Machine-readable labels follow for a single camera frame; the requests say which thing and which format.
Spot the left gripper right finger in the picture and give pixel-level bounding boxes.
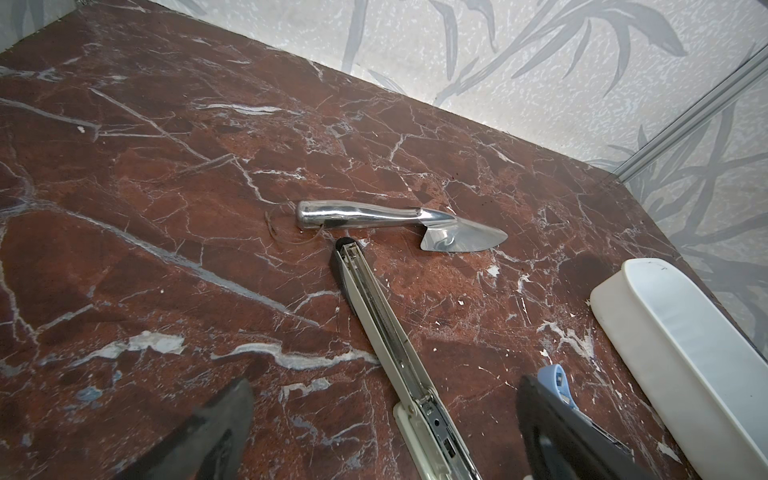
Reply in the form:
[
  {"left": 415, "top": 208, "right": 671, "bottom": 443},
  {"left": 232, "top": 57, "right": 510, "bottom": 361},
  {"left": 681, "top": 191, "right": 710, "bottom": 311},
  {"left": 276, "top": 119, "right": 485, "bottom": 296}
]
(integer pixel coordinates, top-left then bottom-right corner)
[{"left": 516, "top": 375, "right": 654, "bottom": 479}]

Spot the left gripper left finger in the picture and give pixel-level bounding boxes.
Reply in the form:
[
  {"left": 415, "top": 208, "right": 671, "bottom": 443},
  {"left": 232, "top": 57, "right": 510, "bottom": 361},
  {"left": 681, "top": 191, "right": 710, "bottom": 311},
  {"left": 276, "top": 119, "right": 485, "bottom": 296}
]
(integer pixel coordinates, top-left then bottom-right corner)
[{"left": 115, "top": 377, "right": 254, "bottom": 479}]

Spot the black white stapler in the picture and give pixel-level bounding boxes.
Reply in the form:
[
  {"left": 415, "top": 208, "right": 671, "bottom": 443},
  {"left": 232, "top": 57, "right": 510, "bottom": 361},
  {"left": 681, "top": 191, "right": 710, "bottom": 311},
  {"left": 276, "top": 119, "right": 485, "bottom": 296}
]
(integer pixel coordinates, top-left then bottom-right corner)
[{"left": 330, "top": 237, "right": 481, "bottom": 479}]

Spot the white plastic tray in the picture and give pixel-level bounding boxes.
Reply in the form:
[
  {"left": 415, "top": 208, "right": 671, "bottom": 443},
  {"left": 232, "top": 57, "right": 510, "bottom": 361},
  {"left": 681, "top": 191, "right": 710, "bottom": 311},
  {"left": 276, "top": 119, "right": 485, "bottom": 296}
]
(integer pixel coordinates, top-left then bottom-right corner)
[{"left": 590, "top": 258, "right": 767, "bottom": 479}]

